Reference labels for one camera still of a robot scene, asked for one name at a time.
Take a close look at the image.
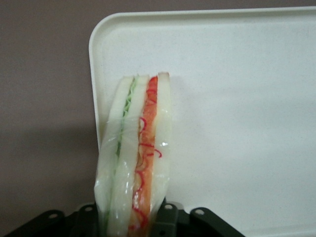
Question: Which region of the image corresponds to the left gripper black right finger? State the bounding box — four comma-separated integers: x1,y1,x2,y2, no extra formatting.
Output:
152,201,185,237

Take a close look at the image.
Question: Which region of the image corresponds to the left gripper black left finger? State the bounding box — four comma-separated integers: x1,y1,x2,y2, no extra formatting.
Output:
61,203,102,237

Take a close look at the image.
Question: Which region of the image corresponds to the plastic triangle sandwich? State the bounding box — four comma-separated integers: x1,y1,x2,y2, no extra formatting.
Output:
94,71,172,237

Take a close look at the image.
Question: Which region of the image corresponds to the cream plastic tray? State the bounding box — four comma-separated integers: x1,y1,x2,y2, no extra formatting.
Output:
88,5,316,237

